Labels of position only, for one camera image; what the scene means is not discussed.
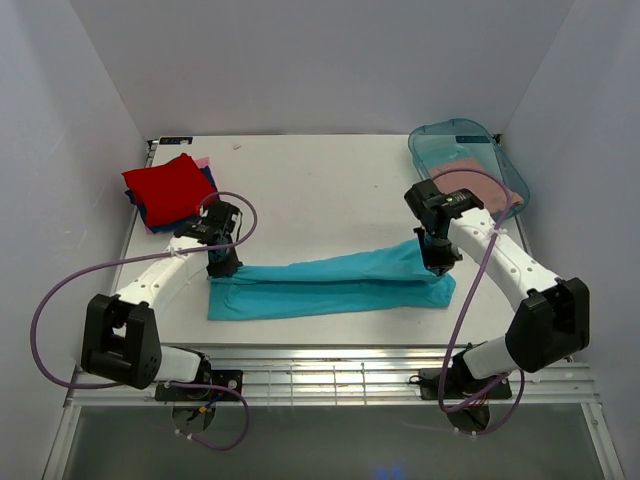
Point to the teal plastic bin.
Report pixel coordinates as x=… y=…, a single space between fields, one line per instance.
x=443 y=142

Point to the aluminium rail frame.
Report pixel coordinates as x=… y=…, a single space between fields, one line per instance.
x=372 y=376

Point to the blue label sticker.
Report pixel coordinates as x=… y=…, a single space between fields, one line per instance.
x=175 y=140

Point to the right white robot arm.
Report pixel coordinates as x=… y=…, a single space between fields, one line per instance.
x=551 y=314

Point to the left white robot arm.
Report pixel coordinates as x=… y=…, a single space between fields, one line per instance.
x=121 y=342

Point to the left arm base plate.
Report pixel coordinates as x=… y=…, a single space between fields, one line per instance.
x=223 y=380

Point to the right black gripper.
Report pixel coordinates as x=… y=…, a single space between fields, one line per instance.
x=439 y=256

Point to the teal t shirt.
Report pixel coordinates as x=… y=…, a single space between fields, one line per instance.
x=382 y=279

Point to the blue folded t shirt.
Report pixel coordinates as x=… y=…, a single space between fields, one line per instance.
x=167 y=227

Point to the pink folded t shirt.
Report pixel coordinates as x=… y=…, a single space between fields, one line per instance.
x=202 y=162

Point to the pink t shirt in bin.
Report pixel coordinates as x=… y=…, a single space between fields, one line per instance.
x=468 y=173

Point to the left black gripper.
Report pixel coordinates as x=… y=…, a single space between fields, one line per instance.
x=223 y=265

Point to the red folded t shirt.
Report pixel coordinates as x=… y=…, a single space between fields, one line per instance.
x=170 y=191

